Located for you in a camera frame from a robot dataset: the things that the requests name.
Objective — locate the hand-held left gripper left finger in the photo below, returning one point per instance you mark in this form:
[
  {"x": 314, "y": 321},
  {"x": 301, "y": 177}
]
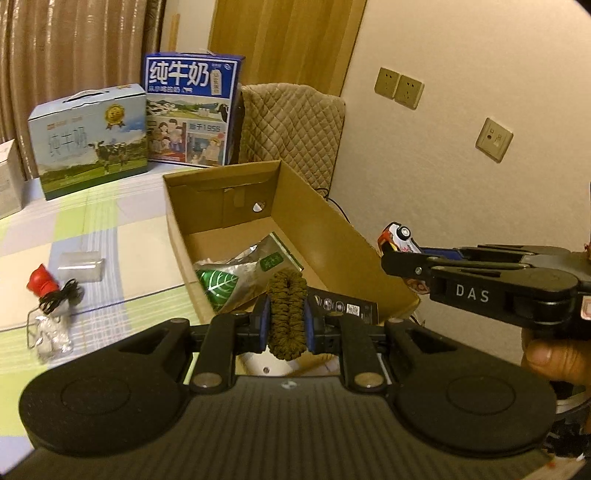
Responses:
[{"x": 263, "y": 323}]

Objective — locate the beige quilted chair cover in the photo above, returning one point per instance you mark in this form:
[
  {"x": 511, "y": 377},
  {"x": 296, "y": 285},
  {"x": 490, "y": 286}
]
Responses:
[{"x": 295, "y": 134}]

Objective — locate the beige product box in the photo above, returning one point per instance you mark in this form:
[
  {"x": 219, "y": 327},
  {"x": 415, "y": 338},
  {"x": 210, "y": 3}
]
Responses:
[{"x": 9, "y": 180}]

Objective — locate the clear crumpled plastic wrapper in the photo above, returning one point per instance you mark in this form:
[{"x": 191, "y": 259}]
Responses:
[{"x": 51, "y": 339}]

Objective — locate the wooden door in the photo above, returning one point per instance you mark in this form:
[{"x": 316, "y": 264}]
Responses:
[{"x": 286, "y": 41}]

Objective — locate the black shaver box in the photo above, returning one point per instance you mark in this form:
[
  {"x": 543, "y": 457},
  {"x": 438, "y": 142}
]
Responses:
[{"x": 344, "y": 304}]

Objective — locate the plaid tablecloth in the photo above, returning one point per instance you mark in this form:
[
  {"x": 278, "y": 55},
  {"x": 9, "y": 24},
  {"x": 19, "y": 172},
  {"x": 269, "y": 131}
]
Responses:
[{"x": 120, "y": 249}]

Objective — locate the small red toy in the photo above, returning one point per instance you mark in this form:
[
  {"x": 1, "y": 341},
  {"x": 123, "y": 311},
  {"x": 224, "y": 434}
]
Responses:
[{"x": 40, "y": 281}]

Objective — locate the silver foil bag green leaf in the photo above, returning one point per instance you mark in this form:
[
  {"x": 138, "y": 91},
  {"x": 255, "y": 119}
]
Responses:
[{"x": 240, "y": 277}]

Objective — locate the brown hair scrunchie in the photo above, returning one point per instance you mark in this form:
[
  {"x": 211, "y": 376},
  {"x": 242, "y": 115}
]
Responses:
[{"x": 286, "y": 318}]

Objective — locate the person's right hand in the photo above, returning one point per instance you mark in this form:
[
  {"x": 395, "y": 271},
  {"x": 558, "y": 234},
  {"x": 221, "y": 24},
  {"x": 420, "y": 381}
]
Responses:
[{"x": 549, "y": 360}]

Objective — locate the red white toy car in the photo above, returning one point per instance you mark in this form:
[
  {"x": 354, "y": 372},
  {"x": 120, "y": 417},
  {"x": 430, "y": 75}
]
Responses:
[{"x": 399, "y": 235}]

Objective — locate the green cow milk carton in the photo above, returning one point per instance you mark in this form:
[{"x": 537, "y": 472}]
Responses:
[{"x": 87, "y": 143}]

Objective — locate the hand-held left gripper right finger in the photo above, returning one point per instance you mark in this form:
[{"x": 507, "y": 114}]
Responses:
[{"x": 311, "y": 325}]

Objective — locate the brown cardboard box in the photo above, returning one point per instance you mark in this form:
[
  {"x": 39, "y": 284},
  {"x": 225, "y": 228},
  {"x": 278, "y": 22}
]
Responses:
[{"x": 323, "y": 221}]

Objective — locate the blue milk carton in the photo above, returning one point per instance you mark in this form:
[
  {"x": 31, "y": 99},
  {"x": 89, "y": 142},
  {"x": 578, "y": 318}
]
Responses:
[{"x": 189, "y": 110}]

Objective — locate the brown patterned curtain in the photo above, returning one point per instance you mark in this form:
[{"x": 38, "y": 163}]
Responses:
[{"x": 69, "y": 50}]

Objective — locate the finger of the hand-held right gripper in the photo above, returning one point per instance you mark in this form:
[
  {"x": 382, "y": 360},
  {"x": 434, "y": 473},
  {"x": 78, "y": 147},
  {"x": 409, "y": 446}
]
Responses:
[
  {"x": 438, "y": 252},
  {"x": 406, "y": 264}
]

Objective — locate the clear plastic case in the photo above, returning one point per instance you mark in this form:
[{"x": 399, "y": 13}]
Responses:
[{"x": 82, "y": 266}]

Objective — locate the beige single wall socket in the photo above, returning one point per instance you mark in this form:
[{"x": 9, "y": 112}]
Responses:
[{"x": 494, "y": 140}]

